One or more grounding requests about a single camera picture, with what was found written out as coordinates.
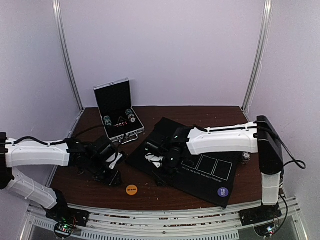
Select green poker chip row left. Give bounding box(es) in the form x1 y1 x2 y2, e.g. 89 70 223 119
103 115 114 129

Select poker chip stack on table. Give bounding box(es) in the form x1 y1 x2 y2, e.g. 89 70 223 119
241 152 251 165

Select red dice set in case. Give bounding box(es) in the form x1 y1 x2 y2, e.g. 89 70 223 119
113 116 128 128

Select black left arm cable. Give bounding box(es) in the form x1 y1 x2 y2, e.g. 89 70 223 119
4 124 108 148

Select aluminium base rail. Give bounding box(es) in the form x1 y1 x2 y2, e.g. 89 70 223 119
23 196 303 240

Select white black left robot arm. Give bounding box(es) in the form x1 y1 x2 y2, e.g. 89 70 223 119
0 132 125 224

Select orange big blind button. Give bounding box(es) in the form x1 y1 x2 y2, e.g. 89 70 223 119
125 184 138 196

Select black poker playing mat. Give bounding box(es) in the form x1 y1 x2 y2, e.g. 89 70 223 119
125 117 242 208

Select aluminium frame post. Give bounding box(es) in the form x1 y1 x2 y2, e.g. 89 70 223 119
241 0 273 116
52 0 84 112

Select purple small blind button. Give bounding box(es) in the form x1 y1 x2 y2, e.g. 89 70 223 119
216 187 230 198

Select right aluminium frame post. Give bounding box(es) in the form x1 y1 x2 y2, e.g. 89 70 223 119
241 0 273 116

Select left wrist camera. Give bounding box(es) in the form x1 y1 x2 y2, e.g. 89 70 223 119
91 136 126 170

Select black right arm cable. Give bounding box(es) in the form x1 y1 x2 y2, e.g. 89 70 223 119
257 121 307 236

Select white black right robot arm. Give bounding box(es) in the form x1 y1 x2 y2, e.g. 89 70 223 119
160 115 285 223

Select green red poker chip row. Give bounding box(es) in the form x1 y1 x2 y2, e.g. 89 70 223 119
125 109 136 123

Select aluminium poker chip case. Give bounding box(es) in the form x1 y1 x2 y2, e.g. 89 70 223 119
93 78 145 145

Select left aluminium frame post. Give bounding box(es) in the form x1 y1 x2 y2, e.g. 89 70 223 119
52 0 84 112

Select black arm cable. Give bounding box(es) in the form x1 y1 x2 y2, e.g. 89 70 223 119
4 124 108 148
257 121 307 236

